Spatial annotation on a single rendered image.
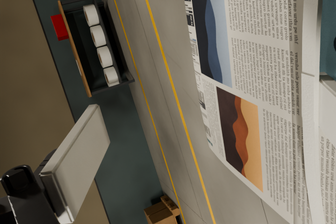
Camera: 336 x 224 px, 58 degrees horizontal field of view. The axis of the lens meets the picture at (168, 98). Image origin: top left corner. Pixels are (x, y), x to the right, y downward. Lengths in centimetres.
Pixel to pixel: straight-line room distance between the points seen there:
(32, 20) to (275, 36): 657
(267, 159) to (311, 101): 11
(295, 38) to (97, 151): 14
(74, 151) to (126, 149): 656
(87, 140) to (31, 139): 646
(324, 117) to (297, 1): 7
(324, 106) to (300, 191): 10
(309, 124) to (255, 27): 8
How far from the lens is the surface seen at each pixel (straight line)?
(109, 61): 600
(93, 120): 19
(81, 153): 17
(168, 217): 616
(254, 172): 31
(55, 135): 658
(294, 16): 20
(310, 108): 19
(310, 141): 20
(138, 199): 705
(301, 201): 27
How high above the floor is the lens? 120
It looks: 17 degrees down
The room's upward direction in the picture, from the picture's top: 109 degrees counter-clockwise
